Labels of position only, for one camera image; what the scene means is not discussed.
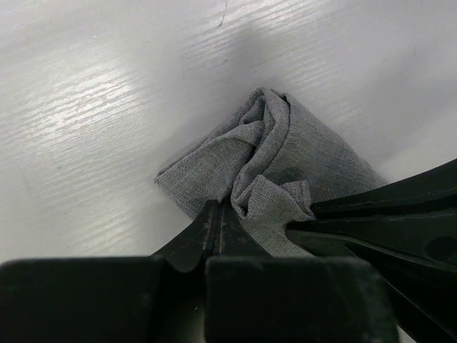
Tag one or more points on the grey cloth napkin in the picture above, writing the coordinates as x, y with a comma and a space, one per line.
272, 160

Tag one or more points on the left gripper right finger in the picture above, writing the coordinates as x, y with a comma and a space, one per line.
252, 297

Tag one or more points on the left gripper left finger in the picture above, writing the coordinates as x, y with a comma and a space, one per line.
108, 299

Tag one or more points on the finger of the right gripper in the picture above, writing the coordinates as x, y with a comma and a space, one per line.
415, 255
427, 199

